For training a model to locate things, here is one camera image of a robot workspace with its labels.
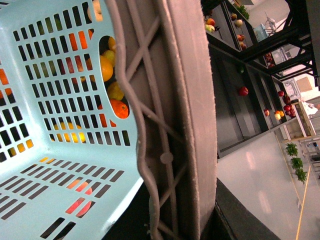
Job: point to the light blue shopping basket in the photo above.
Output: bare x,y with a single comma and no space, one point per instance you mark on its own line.
44,45

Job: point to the pink peach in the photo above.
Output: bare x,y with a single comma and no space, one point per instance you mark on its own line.
78,206

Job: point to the yellow orange apple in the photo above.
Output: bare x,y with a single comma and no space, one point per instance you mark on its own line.
105,68

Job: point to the large orange front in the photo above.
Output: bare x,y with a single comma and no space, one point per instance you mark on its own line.
119,108

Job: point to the grey basket handle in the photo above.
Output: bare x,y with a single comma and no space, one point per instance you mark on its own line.
164,68

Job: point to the yellow lemon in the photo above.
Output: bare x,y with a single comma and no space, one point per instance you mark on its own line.
68,133
114,91

